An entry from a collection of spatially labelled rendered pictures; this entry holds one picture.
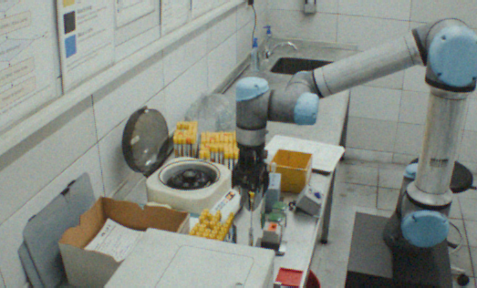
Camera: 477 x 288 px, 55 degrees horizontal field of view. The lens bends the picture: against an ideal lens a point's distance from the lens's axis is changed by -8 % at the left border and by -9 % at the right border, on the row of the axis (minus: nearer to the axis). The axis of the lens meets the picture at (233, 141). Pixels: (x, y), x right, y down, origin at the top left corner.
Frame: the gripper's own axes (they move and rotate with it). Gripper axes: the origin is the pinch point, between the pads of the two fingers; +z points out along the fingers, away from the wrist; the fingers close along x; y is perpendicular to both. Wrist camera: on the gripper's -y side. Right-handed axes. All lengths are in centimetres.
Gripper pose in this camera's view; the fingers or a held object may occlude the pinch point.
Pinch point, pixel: (252, 205)
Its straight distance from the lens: 132.9
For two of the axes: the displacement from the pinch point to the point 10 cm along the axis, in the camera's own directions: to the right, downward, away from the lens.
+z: 0.0, 9.0, 4.3
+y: -2.7, 4.1, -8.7
